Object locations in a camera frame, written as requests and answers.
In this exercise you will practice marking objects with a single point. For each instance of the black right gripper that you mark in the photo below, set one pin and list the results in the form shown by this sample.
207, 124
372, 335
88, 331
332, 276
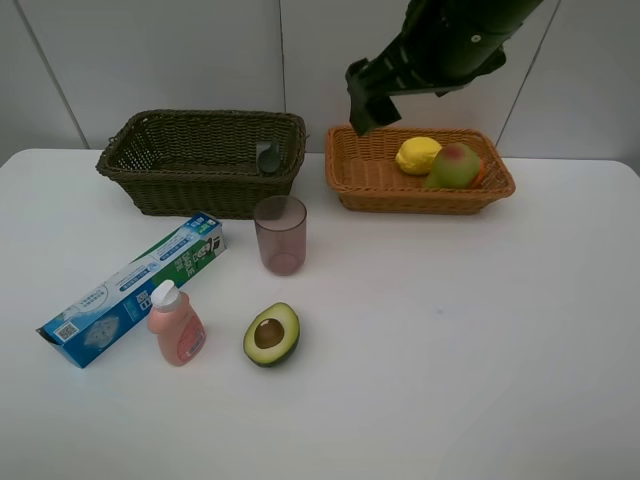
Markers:
438, 63

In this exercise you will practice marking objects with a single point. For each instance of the yellow lemon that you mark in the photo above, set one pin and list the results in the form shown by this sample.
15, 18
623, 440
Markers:
417, 154

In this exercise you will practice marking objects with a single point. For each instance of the green red pear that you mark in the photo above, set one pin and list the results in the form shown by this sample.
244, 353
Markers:
456, 166

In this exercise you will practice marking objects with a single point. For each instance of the black pump bottle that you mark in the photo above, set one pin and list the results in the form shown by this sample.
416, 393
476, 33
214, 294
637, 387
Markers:
267, 157

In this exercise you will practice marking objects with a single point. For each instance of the orange fruit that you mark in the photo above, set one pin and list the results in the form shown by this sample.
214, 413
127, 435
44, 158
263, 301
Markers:
480, 172

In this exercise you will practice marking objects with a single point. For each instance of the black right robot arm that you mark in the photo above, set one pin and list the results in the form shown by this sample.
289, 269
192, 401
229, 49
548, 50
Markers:
424, 17

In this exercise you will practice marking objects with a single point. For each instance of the orange wicker basket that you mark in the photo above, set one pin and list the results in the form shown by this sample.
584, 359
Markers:
364, 174

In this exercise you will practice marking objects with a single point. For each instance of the pink translucent plastic cup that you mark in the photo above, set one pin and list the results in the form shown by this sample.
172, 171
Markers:
280, 225

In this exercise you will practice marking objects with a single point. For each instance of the dark brown wicker basket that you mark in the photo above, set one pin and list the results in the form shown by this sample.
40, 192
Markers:
181, 162

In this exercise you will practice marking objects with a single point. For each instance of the halved avocado with pit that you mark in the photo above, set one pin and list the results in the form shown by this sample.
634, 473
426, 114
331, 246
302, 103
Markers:
273, 336

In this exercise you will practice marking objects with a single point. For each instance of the pink bottle white cap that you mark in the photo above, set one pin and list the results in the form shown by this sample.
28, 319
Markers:
178, 329

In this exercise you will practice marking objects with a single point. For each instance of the blue toothpaste box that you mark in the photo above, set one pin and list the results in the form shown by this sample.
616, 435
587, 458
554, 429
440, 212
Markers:
92, 324

